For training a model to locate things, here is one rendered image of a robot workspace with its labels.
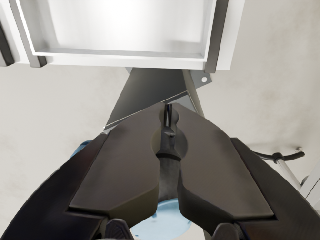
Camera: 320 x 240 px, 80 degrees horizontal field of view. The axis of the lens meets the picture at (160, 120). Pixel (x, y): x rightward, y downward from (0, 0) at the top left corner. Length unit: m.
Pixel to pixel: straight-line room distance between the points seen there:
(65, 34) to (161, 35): 0.15
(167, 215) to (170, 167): 0.10
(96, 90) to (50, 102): 0.37
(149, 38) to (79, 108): 1.23
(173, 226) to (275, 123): 1.37
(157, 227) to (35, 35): 0.37
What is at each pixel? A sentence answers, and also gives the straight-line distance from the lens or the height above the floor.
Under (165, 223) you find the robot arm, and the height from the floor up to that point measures 1.02.
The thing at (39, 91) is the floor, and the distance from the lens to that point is 1.58.
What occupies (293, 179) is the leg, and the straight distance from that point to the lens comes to 1.58.
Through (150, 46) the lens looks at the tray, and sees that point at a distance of 0.33.
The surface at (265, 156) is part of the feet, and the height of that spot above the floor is 0.11.
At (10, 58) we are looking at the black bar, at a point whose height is 0.89.
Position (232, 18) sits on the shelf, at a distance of 0.34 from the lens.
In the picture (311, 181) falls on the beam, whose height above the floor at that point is 0.46.
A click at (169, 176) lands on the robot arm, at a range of 0.40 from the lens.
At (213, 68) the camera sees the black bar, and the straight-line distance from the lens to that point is 0.33.
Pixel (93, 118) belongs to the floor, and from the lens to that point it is 1.52.
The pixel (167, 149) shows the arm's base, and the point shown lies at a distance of 0.46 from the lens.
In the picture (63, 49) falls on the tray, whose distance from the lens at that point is 0.36.
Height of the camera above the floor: 1.21
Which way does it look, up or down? 57 degrees down
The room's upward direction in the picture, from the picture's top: 177 degrees counter-clockwise
